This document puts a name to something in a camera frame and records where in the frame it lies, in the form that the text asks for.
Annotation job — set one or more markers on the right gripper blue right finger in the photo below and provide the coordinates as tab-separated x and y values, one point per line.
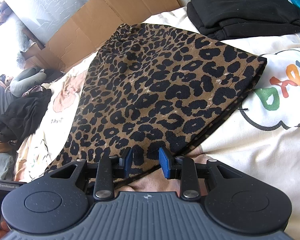
174	167

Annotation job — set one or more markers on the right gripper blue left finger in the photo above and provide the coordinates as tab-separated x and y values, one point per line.
118	166

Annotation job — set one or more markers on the leopard print skirt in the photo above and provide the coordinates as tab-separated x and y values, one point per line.
154	85

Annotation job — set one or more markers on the black clothes pile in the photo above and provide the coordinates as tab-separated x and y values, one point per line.
23	117

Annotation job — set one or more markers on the grey blue garment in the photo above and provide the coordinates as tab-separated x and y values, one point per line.
7	162

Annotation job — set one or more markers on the cream bear print blanket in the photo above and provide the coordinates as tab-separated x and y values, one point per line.
261	138

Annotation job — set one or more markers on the small plush toy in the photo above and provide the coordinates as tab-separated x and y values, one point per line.
5	80

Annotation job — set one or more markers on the flattened brown cardboard box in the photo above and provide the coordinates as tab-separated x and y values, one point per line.
90	27

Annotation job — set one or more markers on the folded black garment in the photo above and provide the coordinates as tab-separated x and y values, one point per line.
232	19

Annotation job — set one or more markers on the grey upright panel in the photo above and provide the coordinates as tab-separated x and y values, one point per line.
44	17

